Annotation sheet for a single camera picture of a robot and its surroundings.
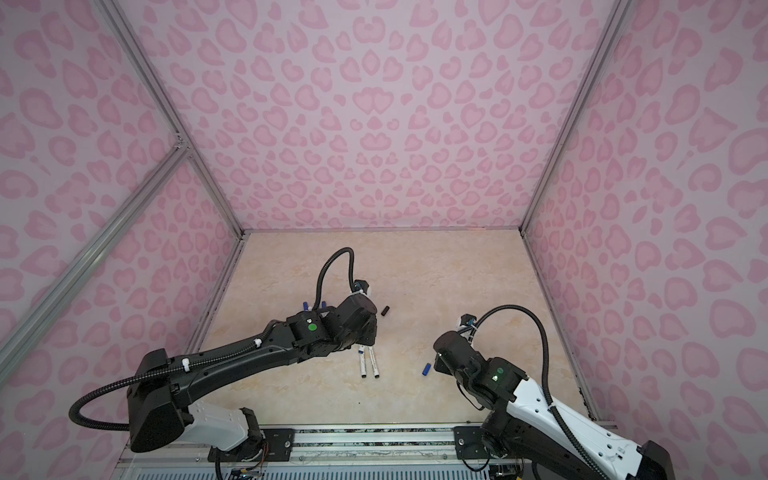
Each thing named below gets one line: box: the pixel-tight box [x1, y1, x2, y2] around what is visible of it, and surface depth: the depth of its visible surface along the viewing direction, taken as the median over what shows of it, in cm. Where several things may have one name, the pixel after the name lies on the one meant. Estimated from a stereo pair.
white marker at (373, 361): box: [368, 346, 380, 378], surface depth 87 cm
